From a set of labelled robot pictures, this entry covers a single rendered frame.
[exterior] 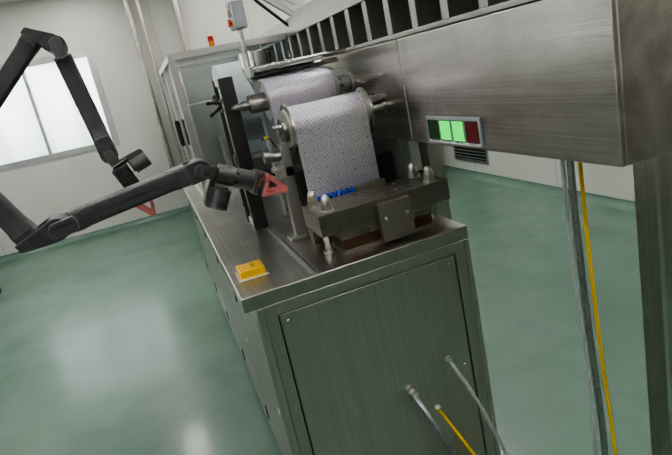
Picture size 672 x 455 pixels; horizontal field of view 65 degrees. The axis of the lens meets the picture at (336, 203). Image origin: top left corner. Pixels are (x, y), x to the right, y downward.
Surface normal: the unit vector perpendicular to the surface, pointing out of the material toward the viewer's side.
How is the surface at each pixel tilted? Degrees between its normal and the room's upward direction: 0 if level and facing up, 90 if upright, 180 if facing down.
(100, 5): 90
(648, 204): 90
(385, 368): 90
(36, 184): 90
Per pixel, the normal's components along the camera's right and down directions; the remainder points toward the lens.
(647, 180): -0.92, 0.27
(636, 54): 0.34, 0.17
